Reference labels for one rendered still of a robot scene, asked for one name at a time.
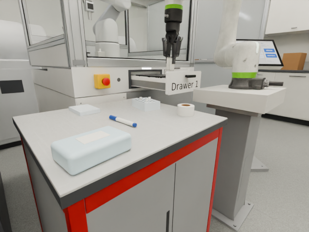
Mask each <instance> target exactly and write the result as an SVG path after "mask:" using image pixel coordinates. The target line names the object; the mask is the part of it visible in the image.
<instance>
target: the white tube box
mask: <svg viewBox="0 0 309 232"><path fill-rule="evenodd" d="M145 99H148V98H147V97H145V98H142V100H140V98H136V99H132V106H133V107H135V108H137V109H140V110H142V111H144V112H146V111H152V110H160V101H157V100H154V99H151V100H149V99H148V102H146V101H145Z"/></svg>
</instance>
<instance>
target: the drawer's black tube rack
mask: <svg viewBox="0 0 309 232"><path fill-rule="evenodd" d="M137 76H147V77H155V78H157V77H158V78H159V76H166V75H164V74H143V75H137Z"/></svg>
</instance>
